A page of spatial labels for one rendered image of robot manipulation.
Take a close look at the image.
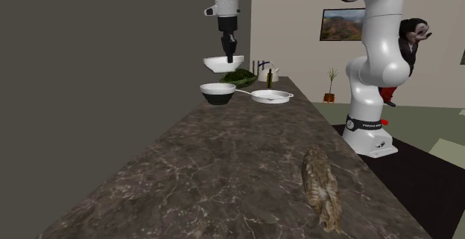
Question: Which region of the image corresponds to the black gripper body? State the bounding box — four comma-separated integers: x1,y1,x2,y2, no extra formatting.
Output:
217,16,238,42

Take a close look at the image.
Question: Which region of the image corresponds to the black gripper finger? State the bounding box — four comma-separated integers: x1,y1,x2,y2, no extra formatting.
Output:
221,32,238,64

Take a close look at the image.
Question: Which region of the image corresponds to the green leafy vegetable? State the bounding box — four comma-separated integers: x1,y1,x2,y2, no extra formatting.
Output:
219,68,258,89

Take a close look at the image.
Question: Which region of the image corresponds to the white kettle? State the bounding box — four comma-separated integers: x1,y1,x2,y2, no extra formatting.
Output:
257,61,281,83

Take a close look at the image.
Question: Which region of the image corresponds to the white and black bowl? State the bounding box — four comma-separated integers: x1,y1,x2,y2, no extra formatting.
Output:
199,83,237,106

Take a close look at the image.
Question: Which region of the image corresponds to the white frying pan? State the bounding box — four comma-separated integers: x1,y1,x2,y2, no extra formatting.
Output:
235,89,295,105

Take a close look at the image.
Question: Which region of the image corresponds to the potted plant on stool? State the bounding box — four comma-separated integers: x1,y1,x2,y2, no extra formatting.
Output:
323,68,339,105

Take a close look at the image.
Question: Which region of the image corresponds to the brown owl figure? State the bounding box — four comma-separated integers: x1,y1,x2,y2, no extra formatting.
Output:
300,144,343,235

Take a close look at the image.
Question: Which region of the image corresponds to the dark-haired doll figure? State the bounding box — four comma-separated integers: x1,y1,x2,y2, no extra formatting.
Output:
378,17,433,108

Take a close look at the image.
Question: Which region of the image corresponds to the dark robot stand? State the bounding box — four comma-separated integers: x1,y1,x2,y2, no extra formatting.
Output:
331,124,465,239

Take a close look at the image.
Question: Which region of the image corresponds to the landscape wall picture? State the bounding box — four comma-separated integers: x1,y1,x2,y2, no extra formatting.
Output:
319,7,367,42

